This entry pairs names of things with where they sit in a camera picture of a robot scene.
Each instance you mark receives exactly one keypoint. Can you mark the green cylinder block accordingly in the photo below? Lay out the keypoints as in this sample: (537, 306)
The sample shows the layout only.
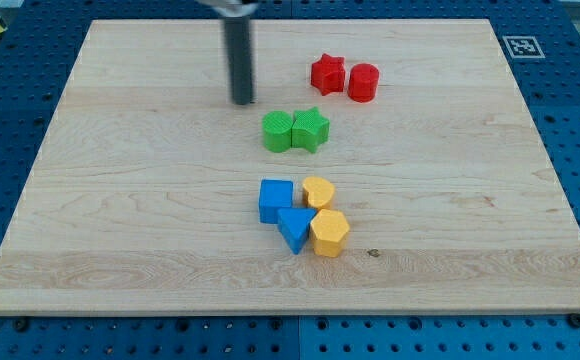
(276, 127)

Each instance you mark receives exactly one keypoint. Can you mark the blue cube block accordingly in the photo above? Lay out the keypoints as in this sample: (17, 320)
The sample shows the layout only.
(273, 195)

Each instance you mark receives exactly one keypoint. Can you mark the yellow heart block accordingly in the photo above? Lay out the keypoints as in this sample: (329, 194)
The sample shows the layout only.
(318, 193)

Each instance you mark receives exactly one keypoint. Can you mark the red cylinder block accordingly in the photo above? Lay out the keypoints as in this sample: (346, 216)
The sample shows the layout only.
(363, 82)

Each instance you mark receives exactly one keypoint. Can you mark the green star block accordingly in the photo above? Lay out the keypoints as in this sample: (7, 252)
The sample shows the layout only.
(309, 130)

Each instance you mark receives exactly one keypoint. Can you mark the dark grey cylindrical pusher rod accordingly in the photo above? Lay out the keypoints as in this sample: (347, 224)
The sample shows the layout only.
(237, 41)

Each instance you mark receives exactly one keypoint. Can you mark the red star block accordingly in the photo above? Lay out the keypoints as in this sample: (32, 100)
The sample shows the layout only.
(328, 74)

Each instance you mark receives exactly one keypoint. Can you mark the blue triangle block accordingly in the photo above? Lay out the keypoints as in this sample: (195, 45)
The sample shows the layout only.
(294, 225)

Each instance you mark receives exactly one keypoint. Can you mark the yellow hexagon block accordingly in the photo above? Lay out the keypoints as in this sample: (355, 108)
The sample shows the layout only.
(329, 230)

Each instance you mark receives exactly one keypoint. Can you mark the white fiducial marker tag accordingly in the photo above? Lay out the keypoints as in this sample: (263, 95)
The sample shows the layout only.
(523, 47)

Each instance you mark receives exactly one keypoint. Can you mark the light wooden board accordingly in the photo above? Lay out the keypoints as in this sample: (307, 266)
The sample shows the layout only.
(143, 198)

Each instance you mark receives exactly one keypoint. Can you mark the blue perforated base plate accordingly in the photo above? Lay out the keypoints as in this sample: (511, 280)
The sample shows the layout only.
(37, 52)

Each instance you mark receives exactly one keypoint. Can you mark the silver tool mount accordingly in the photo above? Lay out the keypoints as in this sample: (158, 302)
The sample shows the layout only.
(232, 8)

